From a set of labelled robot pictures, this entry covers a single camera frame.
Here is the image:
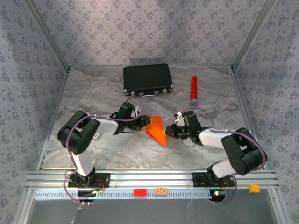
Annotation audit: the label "orange paper sheet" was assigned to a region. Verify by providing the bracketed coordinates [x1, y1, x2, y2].
[146, 115, 168, 148]

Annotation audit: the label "red tube with silver cap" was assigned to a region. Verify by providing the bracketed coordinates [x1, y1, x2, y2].
[189, 76, 199, 107]

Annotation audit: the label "black hard case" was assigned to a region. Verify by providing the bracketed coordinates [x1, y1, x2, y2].
[123, 63, 173, 98]

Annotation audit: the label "black controller board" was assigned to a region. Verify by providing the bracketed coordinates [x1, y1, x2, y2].
[209, 189, 227, 203]
[77, 190, 98, 203]

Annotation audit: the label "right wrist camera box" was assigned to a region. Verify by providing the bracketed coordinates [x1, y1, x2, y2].
[174, 111, 185, 127]

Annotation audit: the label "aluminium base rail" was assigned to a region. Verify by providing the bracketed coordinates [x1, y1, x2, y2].
[25, 170, 280, 189]

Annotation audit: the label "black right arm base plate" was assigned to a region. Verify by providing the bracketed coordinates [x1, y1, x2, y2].
[192, 172, 235, 188]

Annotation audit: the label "aluminium side rail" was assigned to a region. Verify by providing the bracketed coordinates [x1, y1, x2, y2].
[36, 67, 71, 171]
[230, 69, 266, 170]

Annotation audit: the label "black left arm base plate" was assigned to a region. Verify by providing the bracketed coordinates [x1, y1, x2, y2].
[68, 173, 110, 189]

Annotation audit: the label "grey slotted cable duct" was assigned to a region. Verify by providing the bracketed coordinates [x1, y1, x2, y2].
[34, 189, 214, 200]

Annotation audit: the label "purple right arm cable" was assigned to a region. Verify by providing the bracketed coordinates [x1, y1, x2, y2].
[179, 107, 268, 205]

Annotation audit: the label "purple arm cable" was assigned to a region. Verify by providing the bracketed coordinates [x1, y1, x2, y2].
[63, 97, 145, 206]
[179, 107, 268, 205]

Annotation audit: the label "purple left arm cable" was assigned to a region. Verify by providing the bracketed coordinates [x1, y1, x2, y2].
[63, 97, 145, 206]

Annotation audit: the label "aluminium frame post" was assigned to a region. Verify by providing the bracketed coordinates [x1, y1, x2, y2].
[231, 0, 280, 70]

